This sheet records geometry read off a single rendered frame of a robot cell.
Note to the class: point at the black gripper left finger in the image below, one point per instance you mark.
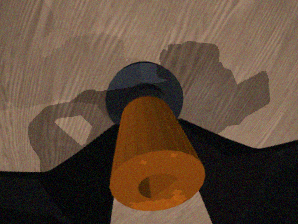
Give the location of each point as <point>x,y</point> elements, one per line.
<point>75,192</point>

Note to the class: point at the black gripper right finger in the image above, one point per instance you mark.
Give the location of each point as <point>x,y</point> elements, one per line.
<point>235,175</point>

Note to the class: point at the orange knob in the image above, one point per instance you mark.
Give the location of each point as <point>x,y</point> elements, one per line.
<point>154,166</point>

